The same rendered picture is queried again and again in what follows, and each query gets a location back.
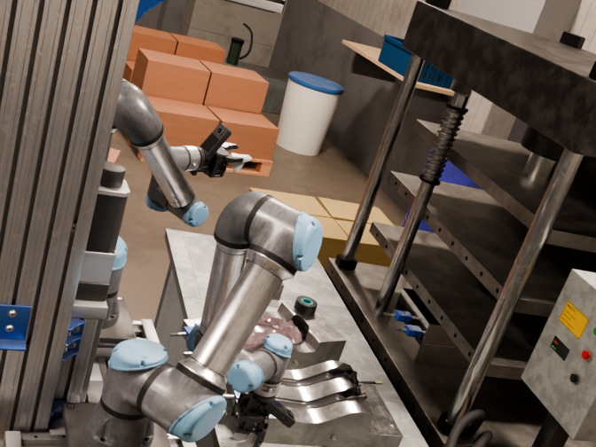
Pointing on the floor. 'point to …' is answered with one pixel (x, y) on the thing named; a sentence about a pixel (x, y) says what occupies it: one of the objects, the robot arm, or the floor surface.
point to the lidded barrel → (307, 112)
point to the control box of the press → (567, 364)
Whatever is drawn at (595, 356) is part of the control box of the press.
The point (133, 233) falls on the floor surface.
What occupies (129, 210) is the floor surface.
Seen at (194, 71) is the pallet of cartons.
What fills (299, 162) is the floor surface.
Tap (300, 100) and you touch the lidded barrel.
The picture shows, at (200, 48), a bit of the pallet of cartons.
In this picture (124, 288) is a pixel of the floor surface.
